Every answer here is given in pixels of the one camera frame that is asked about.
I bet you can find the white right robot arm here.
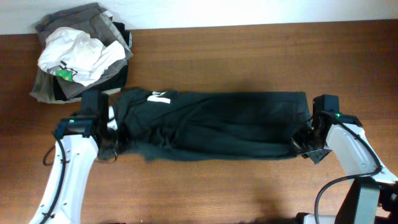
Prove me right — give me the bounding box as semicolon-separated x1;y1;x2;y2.
292;95;397;224

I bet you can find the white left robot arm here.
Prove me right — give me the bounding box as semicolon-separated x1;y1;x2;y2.
30;91;119;223

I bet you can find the dark grey folded garment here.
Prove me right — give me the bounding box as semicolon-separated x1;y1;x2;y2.
35;3;133;98

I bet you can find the dark green t-shirt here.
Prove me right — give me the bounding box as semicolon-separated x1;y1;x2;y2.
116;88;309;161

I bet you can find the light grey folded garment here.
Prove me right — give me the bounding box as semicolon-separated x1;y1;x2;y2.
30;69;123;104

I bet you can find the white printed t-shirt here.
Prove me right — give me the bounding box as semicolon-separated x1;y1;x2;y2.
38;27;126;86

